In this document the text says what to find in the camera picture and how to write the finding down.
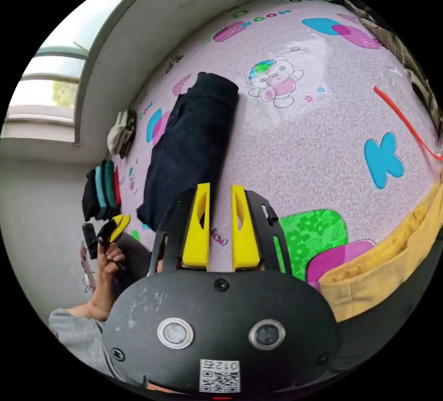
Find window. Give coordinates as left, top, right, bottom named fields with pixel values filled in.
left=0, top=0, right=168, bottom=144

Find dark blue long sleeve shirt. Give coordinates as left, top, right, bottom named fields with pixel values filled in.
left=136, top=71, right=240, bottom=232

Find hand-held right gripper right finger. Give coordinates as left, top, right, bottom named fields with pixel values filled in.
left=231, top=184, right=261, bottom=271

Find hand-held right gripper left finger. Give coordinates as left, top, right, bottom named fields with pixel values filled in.
left=181, top=183, right=211, bottom=269

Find bed with pink printed sheet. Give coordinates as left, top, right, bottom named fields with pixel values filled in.
left=117, top=0, right=443, bottom=292

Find beige bunched cloths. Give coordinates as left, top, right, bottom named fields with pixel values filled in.
left=106, top=108, right=138, bottom=160

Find brown patterned blanket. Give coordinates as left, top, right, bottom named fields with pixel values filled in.
left=342, top=0, right=441, bottom=132

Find person's left hand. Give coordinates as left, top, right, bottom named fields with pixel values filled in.
left=98, top=241, right=126, bottom=281

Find person's left forearm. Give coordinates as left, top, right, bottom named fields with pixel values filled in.
left=66, top=271, right=118, bottom=322

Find yellow garment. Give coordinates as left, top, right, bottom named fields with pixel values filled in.
left=317, top=179, right=443, bottom=323

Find pile of clothes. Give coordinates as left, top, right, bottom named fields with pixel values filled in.
left=81, top=159, right=122, bottom=222

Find red cord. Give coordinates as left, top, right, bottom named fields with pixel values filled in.
left=372, top=85, right=443, bottom=162

